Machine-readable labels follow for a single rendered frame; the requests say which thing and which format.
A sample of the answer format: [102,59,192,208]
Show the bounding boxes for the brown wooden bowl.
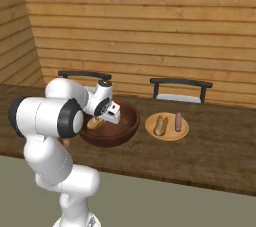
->
[78,99,141,149]

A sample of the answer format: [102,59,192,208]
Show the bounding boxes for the black chair with white seat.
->
[149,77,214,105]
[57,70,113,94]

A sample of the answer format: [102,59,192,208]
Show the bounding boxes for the hot dog bun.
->
[153,115,169,137]
[86,117,105,131]

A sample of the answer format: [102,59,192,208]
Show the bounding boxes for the tan wooden plate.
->
[144,111,190,142]

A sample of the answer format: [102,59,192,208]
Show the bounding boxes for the pink sausage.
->
[175,112,183,133]

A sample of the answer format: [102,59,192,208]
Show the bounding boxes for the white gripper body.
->
[102,109,121,126]

